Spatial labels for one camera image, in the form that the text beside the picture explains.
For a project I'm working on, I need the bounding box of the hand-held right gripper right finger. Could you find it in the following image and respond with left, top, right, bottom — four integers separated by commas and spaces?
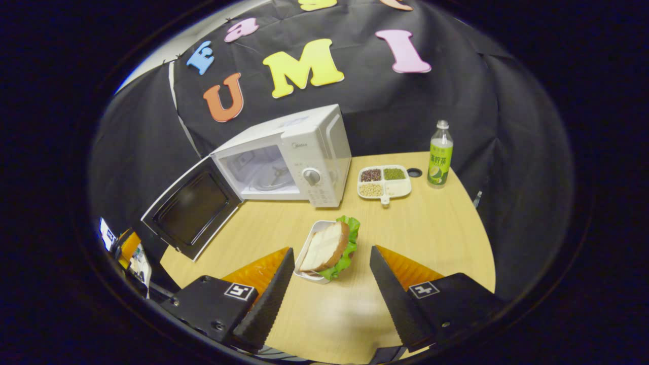
369, 245, 508, 354

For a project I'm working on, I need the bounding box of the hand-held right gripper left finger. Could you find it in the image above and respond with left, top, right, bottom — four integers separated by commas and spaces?
161, 247, 296, 353

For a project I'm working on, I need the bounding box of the lettuce sandwich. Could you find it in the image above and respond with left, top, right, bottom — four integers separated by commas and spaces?
298, 215, 361, 281

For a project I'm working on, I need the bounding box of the white microwave oven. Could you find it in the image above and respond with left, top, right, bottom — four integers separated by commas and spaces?
140, 104, 352, 262

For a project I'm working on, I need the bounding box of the small white rectangular dish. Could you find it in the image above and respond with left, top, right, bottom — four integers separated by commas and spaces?
294, 220, 338, 284

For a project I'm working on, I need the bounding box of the white divided dish of beans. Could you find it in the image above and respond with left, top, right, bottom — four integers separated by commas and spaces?
357, 164, 412, 205

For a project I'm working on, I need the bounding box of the green tea bottle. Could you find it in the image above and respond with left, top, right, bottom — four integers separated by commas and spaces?
427, 120, 454, 189

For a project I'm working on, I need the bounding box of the black backdrop cloth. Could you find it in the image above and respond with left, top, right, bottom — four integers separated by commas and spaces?
89, 0, 576, 305

